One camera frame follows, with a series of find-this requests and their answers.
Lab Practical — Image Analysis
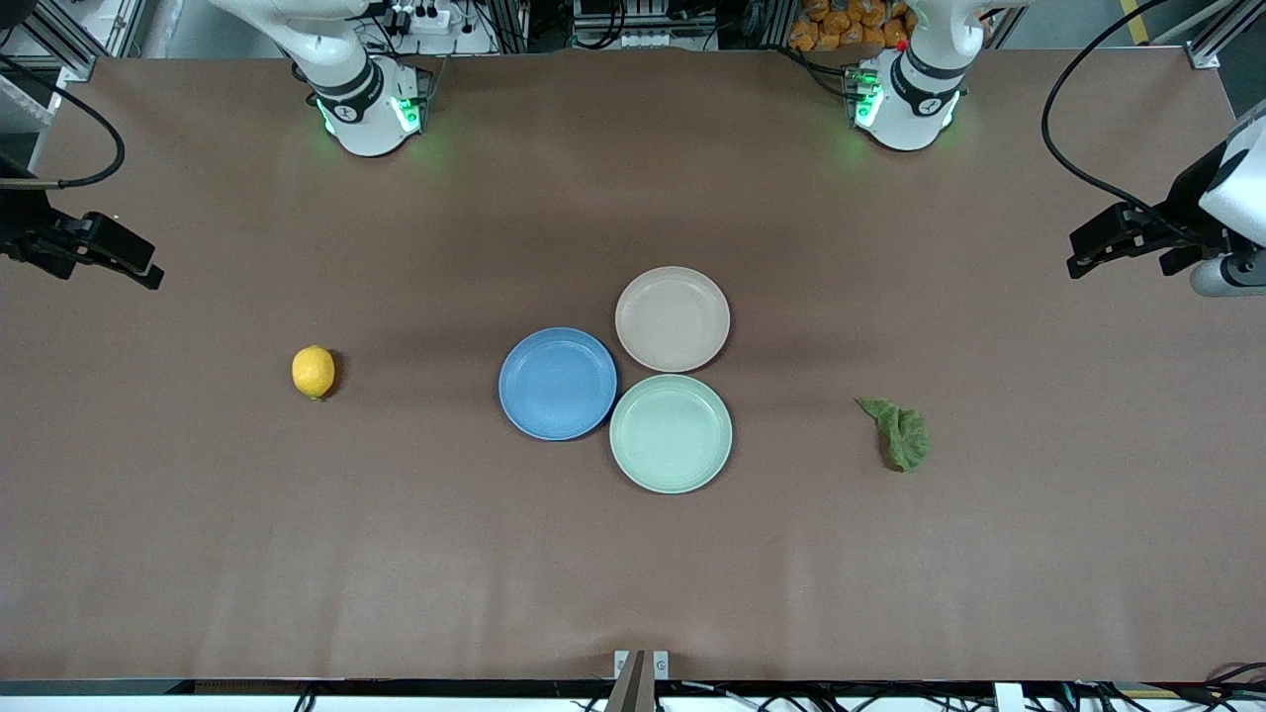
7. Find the yellow lemon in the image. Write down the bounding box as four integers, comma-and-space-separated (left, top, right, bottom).
291, 344, 337, 401

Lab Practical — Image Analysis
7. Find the green lettuce leaf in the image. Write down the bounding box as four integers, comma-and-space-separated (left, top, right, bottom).
855, 396, 932, 474

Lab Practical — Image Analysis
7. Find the bag of oranges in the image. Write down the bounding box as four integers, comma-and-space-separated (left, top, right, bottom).
789, 0, 916, 52

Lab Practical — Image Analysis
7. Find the beige plate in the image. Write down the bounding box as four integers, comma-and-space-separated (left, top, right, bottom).
614, 265, 732, 374

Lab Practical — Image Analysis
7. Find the blue plate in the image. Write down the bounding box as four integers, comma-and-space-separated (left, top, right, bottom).
497, 326, 619, 442

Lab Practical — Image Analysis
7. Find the pale green plate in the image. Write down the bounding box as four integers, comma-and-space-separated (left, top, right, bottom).
608, 373, 734, 495

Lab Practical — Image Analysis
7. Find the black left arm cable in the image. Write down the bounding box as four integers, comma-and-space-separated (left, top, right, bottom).
1040, 0, 1173, 214

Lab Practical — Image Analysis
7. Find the aluminium frame profile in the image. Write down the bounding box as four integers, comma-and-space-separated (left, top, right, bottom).
0, 0, 149, 85
1182, 0, 1266, 70

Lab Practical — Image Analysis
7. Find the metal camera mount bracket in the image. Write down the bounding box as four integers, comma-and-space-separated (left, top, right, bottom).
613, 650, 671, 712

